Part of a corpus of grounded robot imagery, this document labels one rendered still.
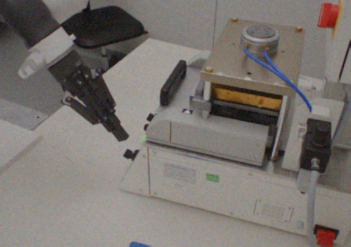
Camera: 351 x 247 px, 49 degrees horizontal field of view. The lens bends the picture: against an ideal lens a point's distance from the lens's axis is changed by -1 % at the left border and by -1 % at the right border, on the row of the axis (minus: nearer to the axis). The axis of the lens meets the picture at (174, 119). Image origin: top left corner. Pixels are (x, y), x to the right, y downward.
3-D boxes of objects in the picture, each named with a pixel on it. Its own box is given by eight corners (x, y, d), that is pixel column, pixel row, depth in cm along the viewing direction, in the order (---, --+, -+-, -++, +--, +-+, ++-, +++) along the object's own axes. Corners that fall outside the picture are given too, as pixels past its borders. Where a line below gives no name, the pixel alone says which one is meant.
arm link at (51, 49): (67, 20, 82) (83, 41, 84) (39, 40, 90) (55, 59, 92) (27, 50, 74) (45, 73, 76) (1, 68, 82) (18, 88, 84)
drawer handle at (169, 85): (186, 73, 99) (187, 59, 97) (168, 105, 88) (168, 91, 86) (179, 72, 100) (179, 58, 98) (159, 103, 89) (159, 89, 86)
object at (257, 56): (323, 67, 93) (338, 16, 85) (320, 148, 70) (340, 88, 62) (226, 51, 99) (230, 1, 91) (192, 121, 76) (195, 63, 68)
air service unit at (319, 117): (316, 158, 74) (337, 94, 65) (313, 216, 63) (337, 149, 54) (289, 152, 76) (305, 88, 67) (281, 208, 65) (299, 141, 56)
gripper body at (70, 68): (56, 63, 79) (84, 99, 82) (81, 42, 84) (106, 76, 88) (38, 73, 84) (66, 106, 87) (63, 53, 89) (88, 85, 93)
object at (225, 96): (294, 68, 92) (302, 32, 87) (286, 122, 76) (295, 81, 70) (224, 57, 96) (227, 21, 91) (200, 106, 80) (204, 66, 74)
